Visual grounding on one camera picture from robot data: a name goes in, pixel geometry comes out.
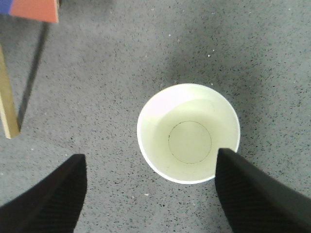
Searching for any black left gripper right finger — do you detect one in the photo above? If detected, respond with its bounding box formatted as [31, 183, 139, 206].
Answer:
[215, 149, 311, 233]

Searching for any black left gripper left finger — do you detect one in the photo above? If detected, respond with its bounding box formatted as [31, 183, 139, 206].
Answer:
[0, 154, 87, 233]

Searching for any brown paper cup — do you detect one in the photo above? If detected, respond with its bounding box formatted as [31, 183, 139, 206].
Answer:
[137, 83, 241, 184]

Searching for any wooden folding dish rack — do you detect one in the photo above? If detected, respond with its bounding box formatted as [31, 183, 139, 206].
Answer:
[0, 46, 19, 139]

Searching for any orange and blue board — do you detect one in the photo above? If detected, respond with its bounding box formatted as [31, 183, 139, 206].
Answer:
[0, 0, 59, 23]

